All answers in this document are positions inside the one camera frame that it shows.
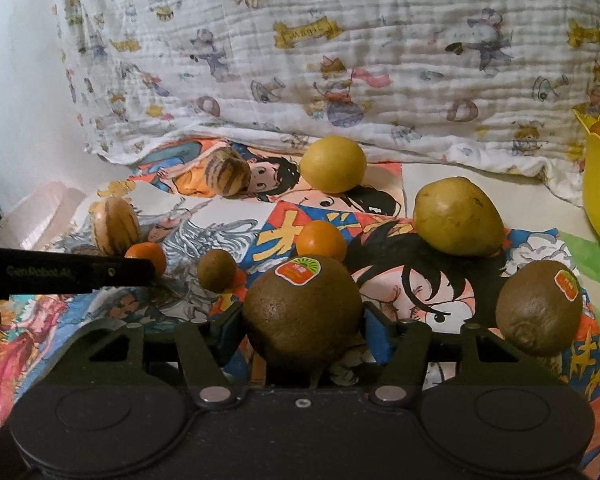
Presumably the kiwi with red sticker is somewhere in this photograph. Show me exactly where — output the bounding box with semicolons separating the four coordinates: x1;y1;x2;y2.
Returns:
242;255;364;363

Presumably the orange mandarin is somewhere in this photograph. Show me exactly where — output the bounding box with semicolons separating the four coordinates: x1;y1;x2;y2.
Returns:
125;242;166;276
296;220;348;261

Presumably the small brown longan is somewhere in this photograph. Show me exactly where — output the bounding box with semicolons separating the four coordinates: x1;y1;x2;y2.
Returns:
197;249;237;292

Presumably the green-yellow pear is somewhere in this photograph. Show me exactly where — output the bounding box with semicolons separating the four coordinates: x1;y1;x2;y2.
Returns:
413;177;505;256

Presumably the yellow lemon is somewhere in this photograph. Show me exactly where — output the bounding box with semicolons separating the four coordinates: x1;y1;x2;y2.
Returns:
299;136;367;194

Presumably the pink plastic basket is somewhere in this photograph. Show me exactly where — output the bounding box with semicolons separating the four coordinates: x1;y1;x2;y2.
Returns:
0;181;86;250

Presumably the colourful anime poster mat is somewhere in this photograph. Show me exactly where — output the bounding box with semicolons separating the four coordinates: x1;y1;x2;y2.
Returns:
0;141;600;450

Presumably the winnie pooh drawing mat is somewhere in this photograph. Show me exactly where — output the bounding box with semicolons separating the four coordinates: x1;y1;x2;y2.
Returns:
559;228;600;384

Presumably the white cartoon print cloth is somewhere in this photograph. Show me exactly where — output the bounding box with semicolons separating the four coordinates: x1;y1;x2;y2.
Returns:
52;0;600;204

